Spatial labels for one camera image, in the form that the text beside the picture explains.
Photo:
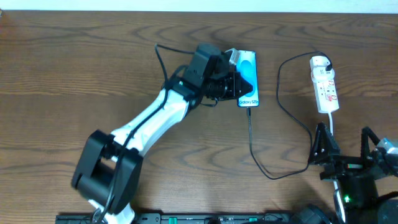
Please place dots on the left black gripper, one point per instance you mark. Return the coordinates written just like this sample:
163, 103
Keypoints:
234, 84

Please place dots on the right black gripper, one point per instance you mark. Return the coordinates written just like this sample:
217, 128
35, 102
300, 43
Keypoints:
348, 166

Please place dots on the blue Galaxy smartphone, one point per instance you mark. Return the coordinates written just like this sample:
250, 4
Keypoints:
247, 67

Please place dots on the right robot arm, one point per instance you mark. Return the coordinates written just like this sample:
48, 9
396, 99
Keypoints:
356, 198

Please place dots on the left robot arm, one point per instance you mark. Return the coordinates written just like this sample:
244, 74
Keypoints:
107, 173

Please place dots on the white power strip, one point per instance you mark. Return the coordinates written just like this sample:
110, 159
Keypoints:
322, 75

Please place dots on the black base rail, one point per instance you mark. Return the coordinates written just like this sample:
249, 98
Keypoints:
156, 218

